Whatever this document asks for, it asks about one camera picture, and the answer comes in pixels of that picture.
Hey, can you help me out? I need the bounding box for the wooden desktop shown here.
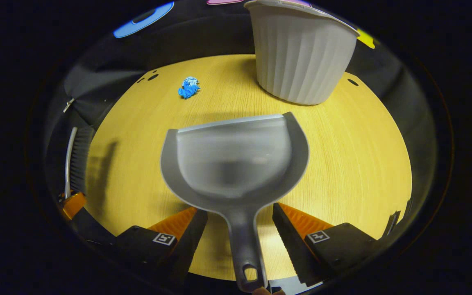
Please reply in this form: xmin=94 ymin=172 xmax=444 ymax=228
xmin=85 ymin=54 xmax=413 ymax=283

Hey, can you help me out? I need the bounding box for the black desk clamp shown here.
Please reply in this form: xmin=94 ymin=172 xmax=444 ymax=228
xmin=383 ymin=211 xmax=401 ymax=239

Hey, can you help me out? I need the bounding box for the small broom with grey handle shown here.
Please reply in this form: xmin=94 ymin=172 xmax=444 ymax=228
xmin=64 ymin=126 xmax=95 ymax=199

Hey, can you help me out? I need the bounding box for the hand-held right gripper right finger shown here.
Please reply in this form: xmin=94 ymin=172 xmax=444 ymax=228
xmin=272 ymin=202 xmax=378 ymax=287

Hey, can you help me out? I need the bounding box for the white ribbed garbage bin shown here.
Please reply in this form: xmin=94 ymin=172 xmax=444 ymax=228
xmin=243 ymin=0 xmax=360 ymax=106

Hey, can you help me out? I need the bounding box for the black backdrop cloth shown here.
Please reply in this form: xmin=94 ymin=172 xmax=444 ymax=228
xmin=43 ymin=0 xmax=437 ymax=246

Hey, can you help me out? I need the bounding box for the blue paper trash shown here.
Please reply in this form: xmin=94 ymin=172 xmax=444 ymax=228
xmin=178 ymin=77 xmax=200 ymax=100

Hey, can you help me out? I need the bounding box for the grey plastic dustpan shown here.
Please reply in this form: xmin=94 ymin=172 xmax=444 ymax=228
xmin=160 ymin=111 xmax=310 ymax=293

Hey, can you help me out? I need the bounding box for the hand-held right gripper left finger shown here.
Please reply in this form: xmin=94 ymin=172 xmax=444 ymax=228
xmin=113 ymin=207 xmax=209 ymax=283

